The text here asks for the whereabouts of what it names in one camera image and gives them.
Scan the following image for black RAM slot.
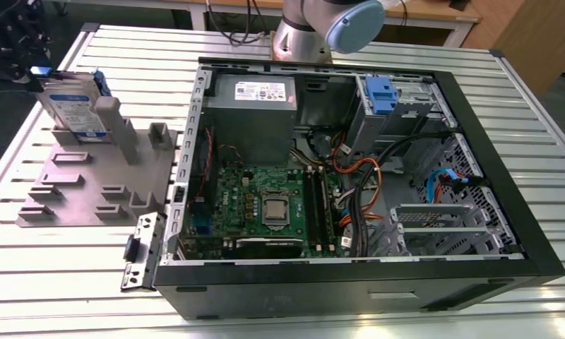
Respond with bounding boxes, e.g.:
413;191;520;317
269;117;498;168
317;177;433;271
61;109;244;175
316;165;336;248
304;165;325;250

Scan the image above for CPU socket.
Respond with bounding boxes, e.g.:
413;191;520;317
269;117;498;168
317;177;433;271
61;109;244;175
261;189;293;232

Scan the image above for green motherboard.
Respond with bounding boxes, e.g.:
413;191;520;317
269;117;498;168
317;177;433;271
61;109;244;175
181;165;354;261

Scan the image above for hard disk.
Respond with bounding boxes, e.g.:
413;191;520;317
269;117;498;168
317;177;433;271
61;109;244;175
26;65;115;144

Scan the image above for metal disk bay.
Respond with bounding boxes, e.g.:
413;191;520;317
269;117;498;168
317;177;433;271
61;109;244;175
389;203;514;257

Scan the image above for orange power wire bundle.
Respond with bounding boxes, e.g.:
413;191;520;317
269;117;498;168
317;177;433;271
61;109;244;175
332;157;386;227

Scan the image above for wooden cabinet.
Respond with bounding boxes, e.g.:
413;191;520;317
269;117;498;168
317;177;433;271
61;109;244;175
492;0;565;95

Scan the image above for blue drive bay latch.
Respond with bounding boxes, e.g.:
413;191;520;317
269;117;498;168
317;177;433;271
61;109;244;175
364;76;400;116

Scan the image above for thin red wire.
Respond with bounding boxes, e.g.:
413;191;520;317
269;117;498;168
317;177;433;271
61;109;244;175
197;125;217;204

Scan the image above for disk power wire black connector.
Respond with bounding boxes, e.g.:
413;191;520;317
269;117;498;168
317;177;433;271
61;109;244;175
434;172;489;195

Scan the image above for grey metal drive cage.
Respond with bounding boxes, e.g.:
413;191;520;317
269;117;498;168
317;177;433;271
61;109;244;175
345;73;456;156

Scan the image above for grey power supply unit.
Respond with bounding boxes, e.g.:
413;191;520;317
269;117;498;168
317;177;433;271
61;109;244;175
204;73;297;169

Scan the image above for wooden desk white frame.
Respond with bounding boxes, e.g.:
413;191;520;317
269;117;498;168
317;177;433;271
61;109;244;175
380;0;482;49

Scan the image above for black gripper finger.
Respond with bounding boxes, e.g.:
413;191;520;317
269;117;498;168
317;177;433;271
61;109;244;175
7;69;46;93

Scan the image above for yellow black power wires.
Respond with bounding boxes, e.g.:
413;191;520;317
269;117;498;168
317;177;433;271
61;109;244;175
289;147;329;169

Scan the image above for blue data wire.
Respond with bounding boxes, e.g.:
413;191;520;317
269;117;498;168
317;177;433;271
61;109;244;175
425;168;472;206

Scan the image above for grey parts rack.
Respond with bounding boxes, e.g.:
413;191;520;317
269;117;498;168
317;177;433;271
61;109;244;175
15;97;180;229

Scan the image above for black graphics card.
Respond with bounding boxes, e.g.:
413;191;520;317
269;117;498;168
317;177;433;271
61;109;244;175
220;235;306;259

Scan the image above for black cable bundle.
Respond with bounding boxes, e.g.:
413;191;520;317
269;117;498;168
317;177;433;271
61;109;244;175
348;130;453;257

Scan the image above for grey expansion slot bracket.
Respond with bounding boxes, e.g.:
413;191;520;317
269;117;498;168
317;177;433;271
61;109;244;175
119;211;167;292

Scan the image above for silver CPU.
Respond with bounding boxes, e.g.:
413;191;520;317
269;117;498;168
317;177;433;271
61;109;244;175
265;199;288;220

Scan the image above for black PC case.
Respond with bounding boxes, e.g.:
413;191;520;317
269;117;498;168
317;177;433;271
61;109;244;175
151;56;565;321

